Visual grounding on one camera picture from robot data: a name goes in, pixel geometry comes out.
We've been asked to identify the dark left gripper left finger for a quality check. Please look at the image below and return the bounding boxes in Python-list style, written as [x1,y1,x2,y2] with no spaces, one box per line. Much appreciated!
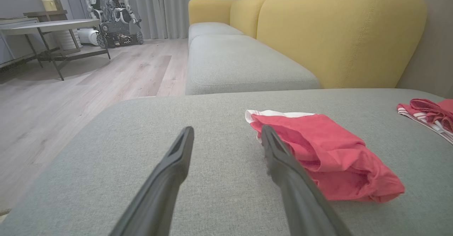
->
[108,126,195,236]

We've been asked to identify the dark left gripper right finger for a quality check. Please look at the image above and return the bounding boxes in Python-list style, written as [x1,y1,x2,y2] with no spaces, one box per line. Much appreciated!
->
[261,125,354,236]

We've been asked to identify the red shorts with white stripe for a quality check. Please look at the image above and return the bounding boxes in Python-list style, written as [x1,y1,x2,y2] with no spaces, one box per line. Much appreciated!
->
[245,109,406,203]

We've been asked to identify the red basketball jersey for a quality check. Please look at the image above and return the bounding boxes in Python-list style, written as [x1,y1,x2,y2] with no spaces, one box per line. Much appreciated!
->
[396,98,453,145]

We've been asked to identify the large grey sofa seat cushion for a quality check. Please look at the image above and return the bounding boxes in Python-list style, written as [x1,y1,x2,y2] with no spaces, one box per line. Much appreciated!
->
[0,88,453,236]

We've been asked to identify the wide yellow sofa backrest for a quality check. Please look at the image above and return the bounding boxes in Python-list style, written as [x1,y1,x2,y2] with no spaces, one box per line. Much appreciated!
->
[257,0,428,90]

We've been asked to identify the white wheeled robot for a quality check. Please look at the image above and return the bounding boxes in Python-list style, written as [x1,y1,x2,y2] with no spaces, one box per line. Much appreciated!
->
[96,0,144,49]

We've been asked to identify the small grey sofa seat cushion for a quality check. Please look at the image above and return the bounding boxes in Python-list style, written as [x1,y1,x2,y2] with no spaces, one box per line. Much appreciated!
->
[188,22,245,49]

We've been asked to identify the white ribbed basket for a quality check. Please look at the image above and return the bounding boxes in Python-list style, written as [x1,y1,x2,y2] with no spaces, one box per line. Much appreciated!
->
[57,29,82,51]

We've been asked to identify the narrow yellow sofa backrest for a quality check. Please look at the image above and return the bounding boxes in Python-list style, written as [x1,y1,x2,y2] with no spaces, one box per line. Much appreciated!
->
[229,0,271,39]

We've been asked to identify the yellow sofa end backrest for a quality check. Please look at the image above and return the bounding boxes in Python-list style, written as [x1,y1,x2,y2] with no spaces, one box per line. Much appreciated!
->
[188,0,236,26]

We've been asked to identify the grey curtain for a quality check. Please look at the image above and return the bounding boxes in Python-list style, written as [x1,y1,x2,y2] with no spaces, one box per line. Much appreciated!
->
[64,0,241,40]

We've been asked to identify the grey table with metal legs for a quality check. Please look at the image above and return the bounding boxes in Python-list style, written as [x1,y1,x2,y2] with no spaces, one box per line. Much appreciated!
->
[0,18,111,81]

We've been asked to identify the white humanoid robot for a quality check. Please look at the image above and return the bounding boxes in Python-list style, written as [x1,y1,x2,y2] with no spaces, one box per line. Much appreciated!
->
[76,0,106,46]

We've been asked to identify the wooden side stand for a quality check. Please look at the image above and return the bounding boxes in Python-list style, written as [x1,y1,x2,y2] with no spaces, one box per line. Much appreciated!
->
[23,10,82,54]

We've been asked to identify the yellow watering can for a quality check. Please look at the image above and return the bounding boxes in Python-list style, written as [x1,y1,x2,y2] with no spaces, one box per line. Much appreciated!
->
[39,0,58,12]

